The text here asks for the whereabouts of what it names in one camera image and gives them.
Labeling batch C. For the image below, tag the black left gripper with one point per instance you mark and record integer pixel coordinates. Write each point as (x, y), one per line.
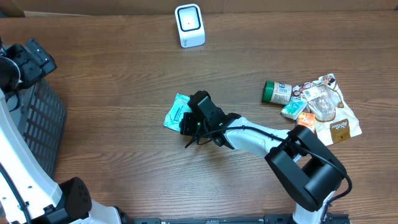
(35, 59)

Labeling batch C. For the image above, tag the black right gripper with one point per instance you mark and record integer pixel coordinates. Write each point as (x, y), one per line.
(189, 129)

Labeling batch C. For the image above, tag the teal wet wipes pack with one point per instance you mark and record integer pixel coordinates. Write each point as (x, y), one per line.
(175, 115)

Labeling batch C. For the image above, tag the green lid jar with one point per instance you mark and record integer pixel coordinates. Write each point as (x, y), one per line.
(275, 92)

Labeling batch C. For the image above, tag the small teal tissue pack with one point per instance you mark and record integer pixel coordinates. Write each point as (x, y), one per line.
(294, 108)

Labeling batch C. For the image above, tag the orange white small box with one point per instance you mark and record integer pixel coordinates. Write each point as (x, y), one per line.
(306, 119)

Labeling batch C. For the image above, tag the beige brown snack bag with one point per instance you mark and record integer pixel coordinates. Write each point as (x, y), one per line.
(334, 119)

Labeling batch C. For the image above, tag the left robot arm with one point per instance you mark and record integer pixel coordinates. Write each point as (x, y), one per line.
(28, 193)

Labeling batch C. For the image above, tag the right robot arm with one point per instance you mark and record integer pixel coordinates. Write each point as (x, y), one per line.
(309, 172)

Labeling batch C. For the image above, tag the white barcode scanner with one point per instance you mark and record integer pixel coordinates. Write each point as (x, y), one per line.
(190, 26)

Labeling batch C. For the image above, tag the grey plastic mesh basket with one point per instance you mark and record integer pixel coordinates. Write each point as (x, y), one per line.
(40, 116)

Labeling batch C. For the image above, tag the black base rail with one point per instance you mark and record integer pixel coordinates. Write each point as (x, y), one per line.
(211, 221)

